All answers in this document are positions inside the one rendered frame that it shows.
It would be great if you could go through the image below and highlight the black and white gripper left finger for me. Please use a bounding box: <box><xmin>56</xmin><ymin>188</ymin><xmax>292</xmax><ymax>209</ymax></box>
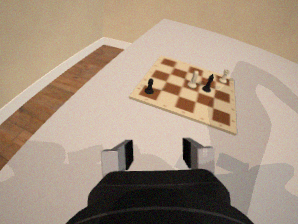
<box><xmin>101</xmin><ymin>140</ymin><xmax>134</xmax><ymax>177</ymax></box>

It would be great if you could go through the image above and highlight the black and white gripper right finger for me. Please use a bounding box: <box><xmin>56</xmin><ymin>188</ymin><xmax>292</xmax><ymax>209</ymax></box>
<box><xmin>182</xmin><ymin>138</ymin><xmax>215</xmax><ymax>175</ymax></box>

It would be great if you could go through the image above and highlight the brown and cream chessboard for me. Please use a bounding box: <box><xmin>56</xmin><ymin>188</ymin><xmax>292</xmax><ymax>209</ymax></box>
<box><xmin>129</xmin><ymin>55</ymin><xmax>237</xmax><ymax>136</ymax></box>

